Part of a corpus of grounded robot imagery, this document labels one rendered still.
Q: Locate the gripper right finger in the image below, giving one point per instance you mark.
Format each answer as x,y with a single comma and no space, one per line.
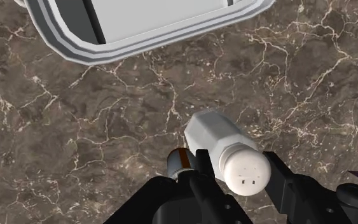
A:
293,192

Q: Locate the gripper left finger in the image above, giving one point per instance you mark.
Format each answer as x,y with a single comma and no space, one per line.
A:
205,189

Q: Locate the silver can with brown band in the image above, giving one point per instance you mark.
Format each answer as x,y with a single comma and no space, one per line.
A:
180,161

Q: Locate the white shaker bottle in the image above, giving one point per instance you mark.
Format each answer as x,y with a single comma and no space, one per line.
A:
225,145

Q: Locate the white sink basin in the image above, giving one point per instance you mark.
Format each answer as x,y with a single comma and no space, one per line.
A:
147,34

